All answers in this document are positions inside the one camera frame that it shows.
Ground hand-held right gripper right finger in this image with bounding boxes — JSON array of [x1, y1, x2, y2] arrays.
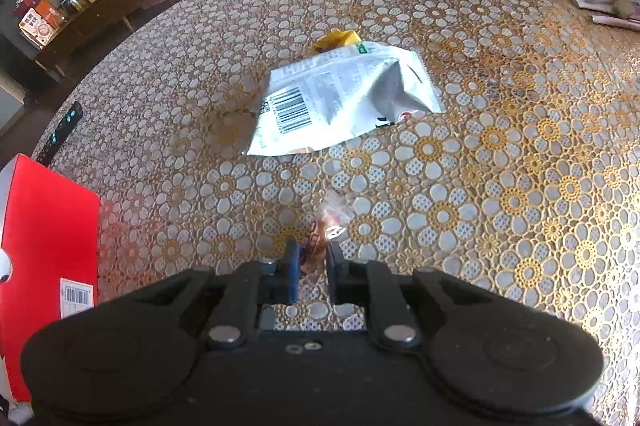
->
[[326, 242, 493, 349]]

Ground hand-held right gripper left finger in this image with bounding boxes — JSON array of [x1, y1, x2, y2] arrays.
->
[[145, 240, 302, 349]]

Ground small clear snack packet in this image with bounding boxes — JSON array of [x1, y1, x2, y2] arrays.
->
[[302, 191, 353, 264]]

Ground red cardboard box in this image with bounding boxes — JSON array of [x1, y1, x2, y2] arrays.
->
[[0, 153, 101, 404]]

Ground silver snack bag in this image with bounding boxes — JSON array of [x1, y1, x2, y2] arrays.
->
[[245, 42, 447, 157]]

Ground gold floral lace tablecloth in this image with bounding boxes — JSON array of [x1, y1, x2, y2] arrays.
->
[[30, 0, 640, 426]]

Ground small yellow wrapper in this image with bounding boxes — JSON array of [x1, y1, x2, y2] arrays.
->
[[312, 29, 362, 53]]

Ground black remote control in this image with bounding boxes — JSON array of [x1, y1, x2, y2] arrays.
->
[[37, 101, 83, 167]]

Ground red orange box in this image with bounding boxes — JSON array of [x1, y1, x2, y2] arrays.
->
[[14, 0, 68, 47]]

